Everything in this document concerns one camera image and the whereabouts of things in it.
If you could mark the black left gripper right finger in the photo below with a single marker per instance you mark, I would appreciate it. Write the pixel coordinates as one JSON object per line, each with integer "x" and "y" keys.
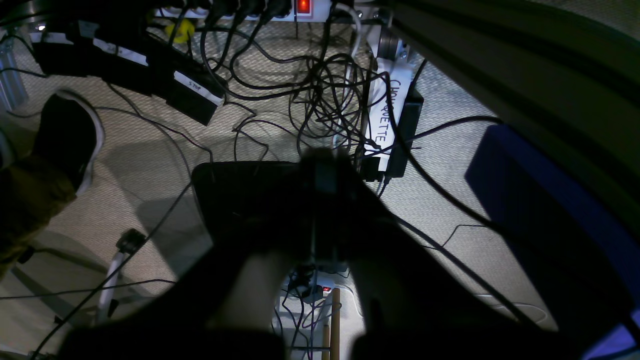
{"x": 413, "y": 308}

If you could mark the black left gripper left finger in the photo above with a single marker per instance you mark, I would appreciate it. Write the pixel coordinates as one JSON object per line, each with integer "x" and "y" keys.
{"x": 222, "y": 308}

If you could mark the black box with white label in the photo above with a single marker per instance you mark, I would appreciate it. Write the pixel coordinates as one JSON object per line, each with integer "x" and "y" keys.
{"x": 394, "y": 108}

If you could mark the black shoe white sole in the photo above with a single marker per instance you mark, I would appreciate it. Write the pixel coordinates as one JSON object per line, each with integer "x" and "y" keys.
{"x": 70, "y": 137}

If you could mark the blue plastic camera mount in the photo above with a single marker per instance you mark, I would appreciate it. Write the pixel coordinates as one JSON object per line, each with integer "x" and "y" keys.
{"x": 581, "y": 260}

